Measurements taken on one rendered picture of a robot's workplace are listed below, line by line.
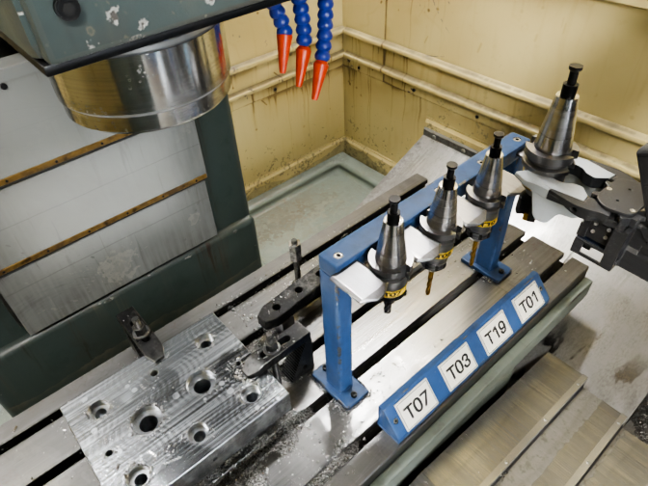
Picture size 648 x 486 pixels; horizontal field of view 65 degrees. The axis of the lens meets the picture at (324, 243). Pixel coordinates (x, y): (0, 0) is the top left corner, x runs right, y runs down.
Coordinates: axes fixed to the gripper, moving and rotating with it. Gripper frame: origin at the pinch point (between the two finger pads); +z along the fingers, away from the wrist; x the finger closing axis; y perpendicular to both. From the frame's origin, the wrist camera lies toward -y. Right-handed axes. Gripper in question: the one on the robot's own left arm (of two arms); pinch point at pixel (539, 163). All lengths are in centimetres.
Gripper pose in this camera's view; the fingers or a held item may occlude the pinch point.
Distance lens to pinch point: 72.5
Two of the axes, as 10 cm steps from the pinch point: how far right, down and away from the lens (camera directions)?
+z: -6.6, -5.0, 5.6
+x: 7.5, -4.6, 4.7
